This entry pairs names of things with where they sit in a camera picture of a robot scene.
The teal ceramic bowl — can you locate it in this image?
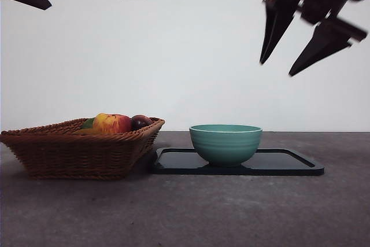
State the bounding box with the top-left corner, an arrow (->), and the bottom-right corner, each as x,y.
189,124 -> 263,168

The black rectangular tray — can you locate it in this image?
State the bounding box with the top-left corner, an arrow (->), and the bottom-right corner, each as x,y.
150,148 -> 325,176

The red and yellow apple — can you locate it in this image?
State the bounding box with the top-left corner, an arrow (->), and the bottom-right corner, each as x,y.
92,113 -> 132,135

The dark red plum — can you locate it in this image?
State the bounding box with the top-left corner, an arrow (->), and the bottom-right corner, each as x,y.
131,115 -> 153,132

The brown wicker basket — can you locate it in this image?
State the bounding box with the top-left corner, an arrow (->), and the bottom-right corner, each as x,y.
0,117 -> 165,180

